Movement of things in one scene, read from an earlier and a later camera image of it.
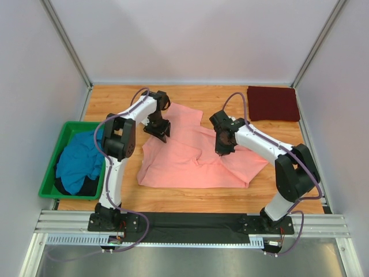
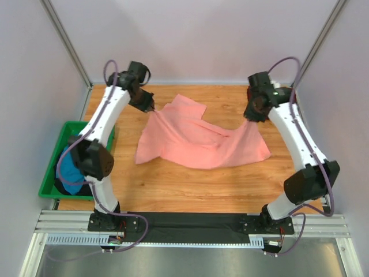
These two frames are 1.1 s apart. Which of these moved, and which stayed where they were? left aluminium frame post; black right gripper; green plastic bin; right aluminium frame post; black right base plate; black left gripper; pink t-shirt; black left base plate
Moved: pink t-shirt; black right gripper; black left gripper
Stayed: green plastic bin; right aluminium frame post; left aluminium frame post; black right base plate; black left base plate
